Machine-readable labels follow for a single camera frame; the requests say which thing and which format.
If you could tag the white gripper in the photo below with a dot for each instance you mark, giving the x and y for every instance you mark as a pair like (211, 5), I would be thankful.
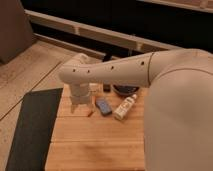
(80, 94)

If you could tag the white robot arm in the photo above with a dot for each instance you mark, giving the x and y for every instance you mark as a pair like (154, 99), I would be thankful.
(178, 111)

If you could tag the dark ceramic bowl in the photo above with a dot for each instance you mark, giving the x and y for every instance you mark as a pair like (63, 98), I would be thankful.
(125, 90)

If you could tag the blue rectangular sponge block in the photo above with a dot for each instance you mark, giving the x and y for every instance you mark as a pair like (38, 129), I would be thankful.
(103, 106)

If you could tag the black small box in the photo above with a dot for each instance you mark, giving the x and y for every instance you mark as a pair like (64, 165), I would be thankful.
(106, 88)

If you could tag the white plastic bottle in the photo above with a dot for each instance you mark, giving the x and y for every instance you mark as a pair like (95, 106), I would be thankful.
(122, 110)

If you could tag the black floor mat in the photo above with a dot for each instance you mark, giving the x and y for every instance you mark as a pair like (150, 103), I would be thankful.
(33, 131)

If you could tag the dark grey sofa corner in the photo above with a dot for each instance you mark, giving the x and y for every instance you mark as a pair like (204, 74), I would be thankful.
(16, 34)

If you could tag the wooden rail shelf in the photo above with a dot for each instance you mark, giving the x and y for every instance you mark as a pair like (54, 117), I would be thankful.
(99, 34)

